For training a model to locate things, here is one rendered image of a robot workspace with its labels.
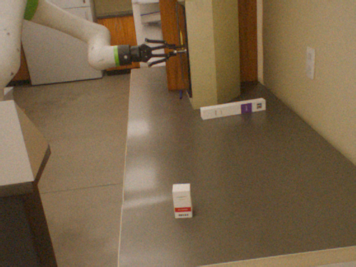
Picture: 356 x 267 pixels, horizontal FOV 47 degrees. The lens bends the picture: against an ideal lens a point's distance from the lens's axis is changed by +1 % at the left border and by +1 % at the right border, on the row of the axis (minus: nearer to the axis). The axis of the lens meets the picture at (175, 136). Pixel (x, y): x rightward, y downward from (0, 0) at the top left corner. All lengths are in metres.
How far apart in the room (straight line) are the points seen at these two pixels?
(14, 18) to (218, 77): 0.86
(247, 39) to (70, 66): 4.93
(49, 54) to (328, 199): 6.07
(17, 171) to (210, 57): 0.92
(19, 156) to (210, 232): 0.68
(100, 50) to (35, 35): 5.05
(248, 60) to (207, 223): 1.33
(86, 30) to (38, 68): 5.08
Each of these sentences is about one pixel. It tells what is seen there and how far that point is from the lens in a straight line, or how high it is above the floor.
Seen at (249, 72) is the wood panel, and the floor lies 0.99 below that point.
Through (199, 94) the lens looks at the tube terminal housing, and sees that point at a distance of 1.82.
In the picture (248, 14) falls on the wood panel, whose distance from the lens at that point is 2.18.
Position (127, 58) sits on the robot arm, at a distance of 1.83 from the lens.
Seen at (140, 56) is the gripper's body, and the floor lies 1.19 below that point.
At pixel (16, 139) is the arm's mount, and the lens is 1.35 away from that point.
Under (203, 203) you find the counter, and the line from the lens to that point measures 1.11.
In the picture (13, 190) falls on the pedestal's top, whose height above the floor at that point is 0.92.
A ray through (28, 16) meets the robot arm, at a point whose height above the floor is 1.41.
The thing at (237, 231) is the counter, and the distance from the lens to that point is 1.00.
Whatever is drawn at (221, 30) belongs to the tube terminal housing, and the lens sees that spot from 1.82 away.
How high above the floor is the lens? 1.53
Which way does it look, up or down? 22 degrees down
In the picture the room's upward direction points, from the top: 6 degrees counter-clockwise
